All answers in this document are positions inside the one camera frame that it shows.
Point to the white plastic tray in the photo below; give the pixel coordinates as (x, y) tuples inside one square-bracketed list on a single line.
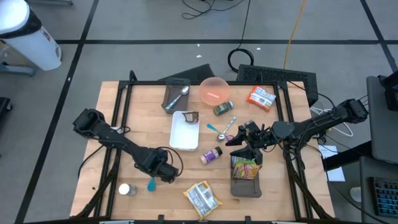
[(183, 137)]

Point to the purple label spice jar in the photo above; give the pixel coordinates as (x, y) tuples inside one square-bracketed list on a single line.
[(211, 155)]

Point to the grey computer mouse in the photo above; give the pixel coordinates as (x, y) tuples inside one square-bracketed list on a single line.
[(356, 194)]

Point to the black desk leg bar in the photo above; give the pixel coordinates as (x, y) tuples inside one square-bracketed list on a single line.
[(345, 157)]

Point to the lime shrimp ramen packet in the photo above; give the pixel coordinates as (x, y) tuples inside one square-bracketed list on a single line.
[(245, 171)]

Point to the green spice jar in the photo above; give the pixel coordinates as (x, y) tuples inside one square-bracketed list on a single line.
[(223, 108)]

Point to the orange ramen packet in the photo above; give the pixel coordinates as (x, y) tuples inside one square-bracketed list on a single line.
[(261, 98)]

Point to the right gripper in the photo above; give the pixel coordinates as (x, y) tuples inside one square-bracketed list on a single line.
[(258, 137)]

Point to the yellow white ramen packet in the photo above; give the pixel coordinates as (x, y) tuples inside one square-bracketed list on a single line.
[(202, 199)]

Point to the black table frame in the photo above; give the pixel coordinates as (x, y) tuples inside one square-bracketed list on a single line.
[(146, 83)]

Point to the black box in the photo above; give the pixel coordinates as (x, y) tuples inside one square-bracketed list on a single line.
[(392, 96)]

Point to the black flat panel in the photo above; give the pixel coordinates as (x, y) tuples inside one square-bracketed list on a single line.
[(196, 74)]

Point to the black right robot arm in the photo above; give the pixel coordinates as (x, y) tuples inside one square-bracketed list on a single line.
[(320, 119)]

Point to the brown snack bag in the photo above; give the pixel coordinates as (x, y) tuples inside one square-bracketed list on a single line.
[(190, 118)]

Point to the white lid spice jar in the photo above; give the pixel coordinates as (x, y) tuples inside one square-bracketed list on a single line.
[(126, 189)]

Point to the white paper sheet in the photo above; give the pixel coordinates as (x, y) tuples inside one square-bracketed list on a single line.
[(326, 152)]

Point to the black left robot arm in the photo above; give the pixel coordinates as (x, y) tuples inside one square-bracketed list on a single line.
[(118, 141)]

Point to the backlit black keyboard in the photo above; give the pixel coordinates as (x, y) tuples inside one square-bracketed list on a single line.
[(385, 196)]

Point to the grey desk top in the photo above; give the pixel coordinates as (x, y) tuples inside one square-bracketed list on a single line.
[(364, 174), (384, 130)]

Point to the teal silicone spatula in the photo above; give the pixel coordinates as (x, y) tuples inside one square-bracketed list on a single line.
[(151, 186)]

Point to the orange translucent bowl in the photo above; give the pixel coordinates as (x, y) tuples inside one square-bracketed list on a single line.
[(214, 91)]

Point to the brown plastic tray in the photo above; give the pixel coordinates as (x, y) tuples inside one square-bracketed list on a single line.
[(245, 188), (183, 104)]

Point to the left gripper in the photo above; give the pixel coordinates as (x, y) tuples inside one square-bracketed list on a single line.
[(158, 165)]

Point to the white trash bin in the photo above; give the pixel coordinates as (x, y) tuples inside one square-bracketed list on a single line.
[(34, 46)]

